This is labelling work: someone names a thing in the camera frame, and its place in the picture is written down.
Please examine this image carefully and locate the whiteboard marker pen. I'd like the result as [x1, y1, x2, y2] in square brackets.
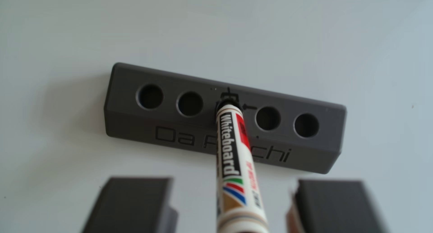
[215, 98, 269, 233]

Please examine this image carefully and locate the grey marker holder block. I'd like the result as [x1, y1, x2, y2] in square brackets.
[103, 62, 347, 175]

